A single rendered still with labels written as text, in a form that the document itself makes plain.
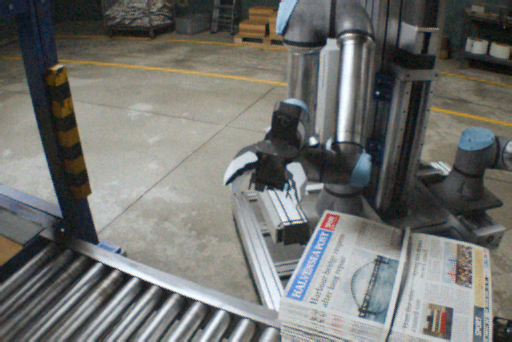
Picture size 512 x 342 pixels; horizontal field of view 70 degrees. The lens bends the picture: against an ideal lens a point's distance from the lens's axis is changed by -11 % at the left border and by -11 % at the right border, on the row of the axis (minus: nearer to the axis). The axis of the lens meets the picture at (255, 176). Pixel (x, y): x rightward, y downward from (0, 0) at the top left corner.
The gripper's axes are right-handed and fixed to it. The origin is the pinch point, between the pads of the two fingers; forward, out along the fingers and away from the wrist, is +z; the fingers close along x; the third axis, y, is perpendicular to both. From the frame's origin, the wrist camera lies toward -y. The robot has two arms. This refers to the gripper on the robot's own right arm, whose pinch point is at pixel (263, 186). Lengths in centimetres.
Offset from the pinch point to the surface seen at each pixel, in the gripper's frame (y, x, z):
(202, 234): 131, 46, -130
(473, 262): 14.4, -42.9, -12.2
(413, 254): 16.6, -30.6, -13.4
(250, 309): 44.0, -0.6, -12.8
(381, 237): 17.4, -24.2, -17.5
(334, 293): 18.4, -15.6, 0.1
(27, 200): 68, 99, -51
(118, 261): 49, 39, -20
